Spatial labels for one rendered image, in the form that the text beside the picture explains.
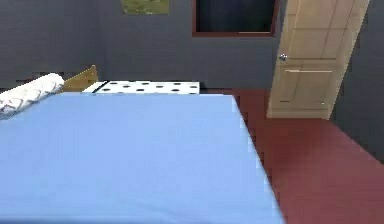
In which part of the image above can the white black-dotted chest of drawers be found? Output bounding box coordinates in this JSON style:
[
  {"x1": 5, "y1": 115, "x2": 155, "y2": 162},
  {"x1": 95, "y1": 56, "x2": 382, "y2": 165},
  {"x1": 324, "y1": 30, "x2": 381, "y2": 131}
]
[{"x1": 81, "y1": 80, "x2": 201, "y2": 96}]

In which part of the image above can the blue bed with wooden headboard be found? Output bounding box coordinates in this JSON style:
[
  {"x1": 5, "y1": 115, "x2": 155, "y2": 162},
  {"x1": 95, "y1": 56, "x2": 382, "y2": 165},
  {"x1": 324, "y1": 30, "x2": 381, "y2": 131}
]
[{"x1": 0, "y1": 64, "x2": 287, "y2": 224}]

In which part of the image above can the pale wooden room door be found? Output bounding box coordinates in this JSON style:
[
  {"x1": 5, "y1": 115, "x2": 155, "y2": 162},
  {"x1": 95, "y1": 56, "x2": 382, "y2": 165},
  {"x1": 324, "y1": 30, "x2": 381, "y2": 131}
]
[{"x1": 266, "y1": 0, "x2": 371, "y2": 120}]

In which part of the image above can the white patterned pillow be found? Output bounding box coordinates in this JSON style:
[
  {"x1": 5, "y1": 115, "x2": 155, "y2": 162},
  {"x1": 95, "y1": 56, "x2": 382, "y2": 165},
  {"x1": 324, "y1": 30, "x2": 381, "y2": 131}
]
[{"x1": 0, "y1": 72, "x2": 66, "y2": 120}]

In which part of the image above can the dark window with red frame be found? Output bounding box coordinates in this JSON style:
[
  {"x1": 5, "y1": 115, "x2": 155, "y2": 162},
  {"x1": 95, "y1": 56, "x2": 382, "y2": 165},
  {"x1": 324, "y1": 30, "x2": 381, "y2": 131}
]
[{"x1": 191, "y1": 0, "x2": 280, "y2": 38}]

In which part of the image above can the green framed wall picture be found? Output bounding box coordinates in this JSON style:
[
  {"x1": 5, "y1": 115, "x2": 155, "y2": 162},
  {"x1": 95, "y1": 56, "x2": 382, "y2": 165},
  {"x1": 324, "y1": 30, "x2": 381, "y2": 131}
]
[{"x1": 120, "y1": 0, "x2": 170, "y2": 16}]

